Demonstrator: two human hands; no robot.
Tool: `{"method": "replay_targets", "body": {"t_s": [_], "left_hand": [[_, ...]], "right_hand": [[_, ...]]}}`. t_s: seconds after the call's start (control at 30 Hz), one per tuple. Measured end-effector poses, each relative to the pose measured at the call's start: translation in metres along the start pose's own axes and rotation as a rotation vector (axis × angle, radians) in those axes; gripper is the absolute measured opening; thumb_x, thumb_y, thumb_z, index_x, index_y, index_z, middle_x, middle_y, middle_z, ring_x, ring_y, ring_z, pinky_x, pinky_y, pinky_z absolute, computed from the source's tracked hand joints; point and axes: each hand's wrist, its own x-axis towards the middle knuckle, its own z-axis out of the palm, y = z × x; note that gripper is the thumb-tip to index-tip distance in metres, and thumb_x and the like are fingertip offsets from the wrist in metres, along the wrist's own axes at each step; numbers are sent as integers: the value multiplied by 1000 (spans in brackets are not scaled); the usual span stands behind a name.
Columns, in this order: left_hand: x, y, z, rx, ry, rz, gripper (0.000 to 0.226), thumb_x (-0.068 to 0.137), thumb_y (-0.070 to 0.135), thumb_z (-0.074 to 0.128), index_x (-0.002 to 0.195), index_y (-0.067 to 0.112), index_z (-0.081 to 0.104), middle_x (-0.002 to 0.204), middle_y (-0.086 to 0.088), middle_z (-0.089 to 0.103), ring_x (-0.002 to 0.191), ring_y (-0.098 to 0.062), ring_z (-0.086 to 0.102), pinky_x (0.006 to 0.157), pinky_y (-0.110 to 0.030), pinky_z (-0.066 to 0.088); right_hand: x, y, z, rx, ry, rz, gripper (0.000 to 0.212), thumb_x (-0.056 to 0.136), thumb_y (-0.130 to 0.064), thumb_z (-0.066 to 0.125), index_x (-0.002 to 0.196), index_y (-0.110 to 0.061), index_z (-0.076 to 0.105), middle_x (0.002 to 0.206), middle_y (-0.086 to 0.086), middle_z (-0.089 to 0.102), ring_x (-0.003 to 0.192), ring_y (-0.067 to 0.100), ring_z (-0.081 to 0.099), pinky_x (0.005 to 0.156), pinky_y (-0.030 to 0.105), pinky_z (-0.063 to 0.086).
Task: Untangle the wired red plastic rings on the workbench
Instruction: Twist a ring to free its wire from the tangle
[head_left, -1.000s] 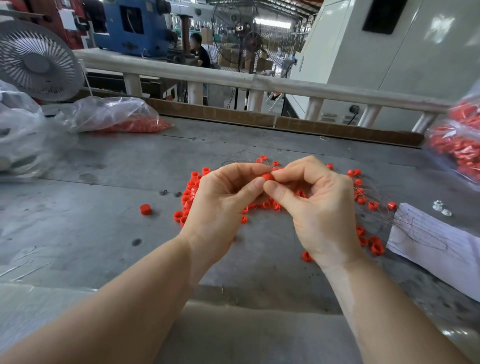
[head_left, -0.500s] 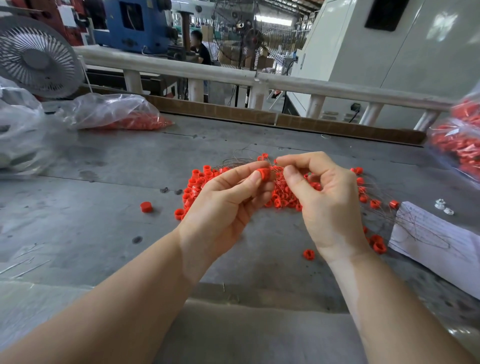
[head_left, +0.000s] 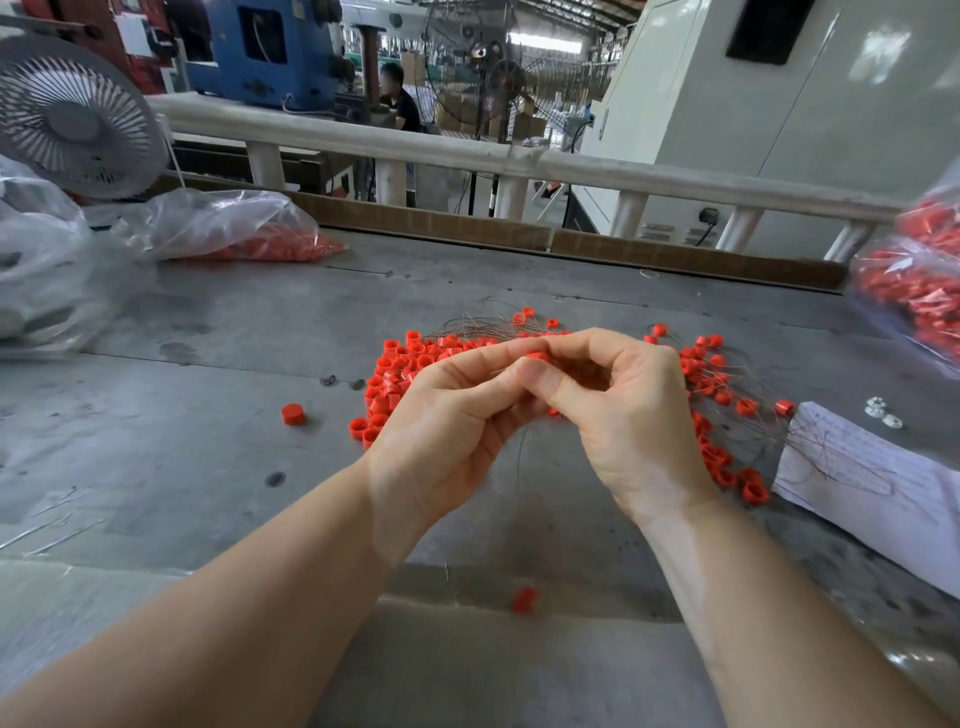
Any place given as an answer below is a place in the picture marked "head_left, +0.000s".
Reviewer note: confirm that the person's left hand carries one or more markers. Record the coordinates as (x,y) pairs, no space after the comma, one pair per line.
(435,435)

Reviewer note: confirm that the person's right hand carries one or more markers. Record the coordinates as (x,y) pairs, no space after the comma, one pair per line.
(630,428)

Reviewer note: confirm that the pile of red plastic rings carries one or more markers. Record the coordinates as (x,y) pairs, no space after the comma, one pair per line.
(393,375)

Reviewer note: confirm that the person's left forearm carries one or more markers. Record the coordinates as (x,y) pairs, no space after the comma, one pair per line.
(188,630)

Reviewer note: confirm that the person's right forearm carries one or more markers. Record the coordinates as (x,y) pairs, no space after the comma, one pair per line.
(795,623)

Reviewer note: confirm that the brown wooden board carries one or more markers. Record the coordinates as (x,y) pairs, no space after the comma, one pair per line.
(473,228)

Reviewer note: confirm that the small clear plastic piece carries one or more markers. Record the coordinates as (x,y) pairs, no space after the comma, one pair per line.
(893,422)
(875,405)

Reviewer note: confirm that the white paper sheet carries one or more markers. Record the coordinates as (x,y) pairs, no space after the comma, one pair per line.
(878,498)

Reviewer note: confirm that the clear bag with red pieces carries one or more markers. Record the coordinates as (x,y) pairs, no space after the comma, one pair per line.
(233,225)

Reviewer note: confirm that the white metal railing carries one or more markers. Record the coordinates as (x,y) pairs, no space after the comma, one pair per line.
(402,143)

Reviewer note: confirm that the large clear bag red pieces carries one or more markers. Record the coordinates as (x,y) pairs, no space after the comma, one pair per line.
(918,278)

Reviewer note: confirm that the large grey machine cabinet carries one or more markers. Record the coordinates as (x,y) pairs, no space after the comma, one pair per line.
(866,105)

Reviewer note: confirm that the blue industrial machine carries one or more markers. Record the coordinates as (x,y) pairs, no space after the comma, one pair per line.
(297,60)

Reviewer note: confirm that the crumpled clear plastic bag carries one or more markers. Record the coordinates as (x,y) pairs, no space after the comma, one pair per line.
(38,270)

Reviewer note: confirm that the white desk fan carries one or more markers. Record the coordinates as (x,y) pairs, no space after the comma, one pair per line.
(78,117)

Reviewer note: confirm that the red industrial machine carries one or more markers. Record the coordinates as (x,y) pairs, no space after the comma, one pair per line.
(78,30)

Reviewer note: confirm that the black pedestal fan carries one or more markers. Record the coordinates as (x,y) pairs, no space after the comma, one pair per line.
(506,83)

